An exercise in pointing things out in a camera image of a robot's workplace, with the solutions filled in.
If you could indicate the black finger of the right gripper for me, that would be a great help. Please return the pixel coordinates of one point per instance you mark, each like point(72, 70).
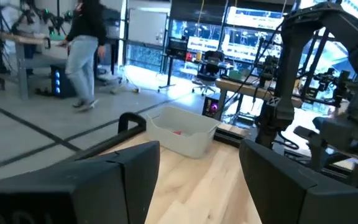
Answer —
point(309, 132)

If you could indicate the gray workbench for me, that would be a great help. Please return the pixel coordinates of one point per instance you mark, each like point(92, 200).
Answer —
point(20, 60)

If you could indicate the gray partition panel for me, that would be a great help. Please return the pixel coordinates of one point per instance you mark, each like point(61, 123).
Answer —
point(148, 26)

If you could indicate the computer tower with blue lights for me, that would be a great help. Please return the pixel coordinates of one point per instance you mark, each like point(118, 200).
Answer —
point(60, 82)

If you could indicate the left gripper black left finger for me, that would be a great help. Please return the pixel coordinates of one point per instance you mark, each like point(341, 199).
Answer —
point(73, 193)

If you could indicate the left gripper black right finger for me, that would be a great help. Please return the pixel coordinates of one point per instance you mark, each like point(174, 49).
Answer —
point(291, 199)

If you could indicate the black office chair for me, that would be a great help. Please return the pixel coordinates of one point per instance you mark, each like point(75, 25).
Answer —
point(212, 63)

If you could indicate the small red cube block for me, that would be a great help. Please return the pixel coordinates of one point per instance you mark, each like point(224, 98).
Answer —
point(177, 132)

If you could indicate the black equipment stand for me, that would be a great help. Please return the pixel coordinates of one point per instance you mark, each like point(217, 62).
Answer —
point(176, 48)

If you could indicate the computer tower with purple light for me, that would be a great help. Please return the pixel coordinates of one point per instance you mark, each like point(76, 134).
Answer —
point(212, 107)

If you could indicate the person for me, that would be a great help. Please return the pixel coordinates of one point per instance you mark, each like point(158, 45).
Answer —
point(85, 53)

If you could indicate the wooden workbench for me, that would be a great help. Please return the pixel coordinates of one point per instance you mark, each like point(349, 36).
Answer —
point(244, 88)

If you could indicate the clear plastic container right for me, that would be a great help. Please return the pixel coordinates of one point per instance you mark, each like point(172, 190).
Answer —
point(182, 146)

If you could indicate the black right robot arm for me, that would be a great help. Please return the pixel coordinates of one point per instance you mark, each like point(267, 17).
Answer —
point(291, 62)

